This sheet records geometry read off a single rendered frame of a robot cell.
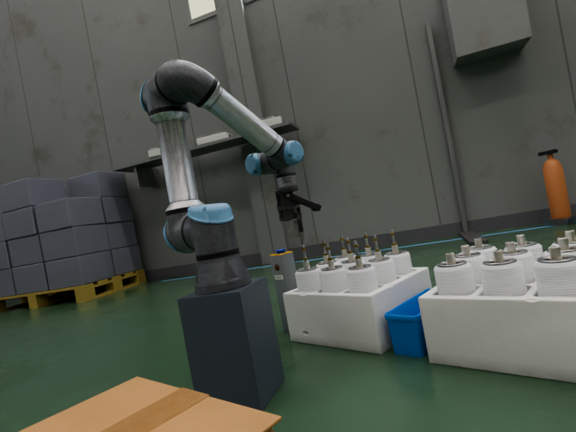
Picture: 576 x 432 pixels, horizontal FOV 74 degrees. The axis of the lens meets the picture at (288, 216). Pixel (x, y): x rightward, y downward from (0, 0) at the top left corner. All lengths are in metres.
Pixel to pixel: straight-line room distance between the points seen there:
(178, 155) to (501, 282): 0.91
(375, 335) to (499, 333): 0.35
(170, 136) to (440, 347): 0.94
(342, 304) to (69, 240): 3.38
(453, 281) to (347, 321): 0.37
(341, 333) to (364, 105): 2.94
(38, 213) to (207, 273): 3.64
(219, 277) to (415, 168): 3.04
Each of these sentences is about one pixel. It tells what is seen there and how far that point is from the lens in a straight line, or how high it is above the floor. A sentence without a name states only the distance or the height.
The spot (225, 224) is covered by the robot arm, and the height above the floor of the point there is 0.47.
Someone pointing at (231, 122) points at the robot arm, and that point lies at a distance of 1.16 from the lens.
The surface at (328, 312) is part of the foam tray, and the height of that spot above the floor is 0.12.
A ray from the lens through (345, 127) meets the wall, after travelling 3.94.
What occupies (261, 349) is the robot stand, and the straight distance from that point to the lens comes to 1.04.
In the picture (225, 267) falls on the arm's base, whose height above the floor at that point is 0.36.
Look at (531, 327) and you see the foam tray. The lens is 1.04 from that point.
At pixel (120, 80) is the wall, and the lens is 5.28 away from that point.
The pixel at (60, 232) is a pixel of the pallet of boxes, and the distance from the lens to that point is 4.34.
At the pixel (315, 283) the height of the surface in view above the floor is 0.20.
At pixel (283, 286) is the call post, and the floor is 0.18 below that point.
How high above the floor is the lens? 0.46
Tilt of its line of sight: level
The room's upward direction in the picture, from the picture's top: 10 degrees counter-clockwise
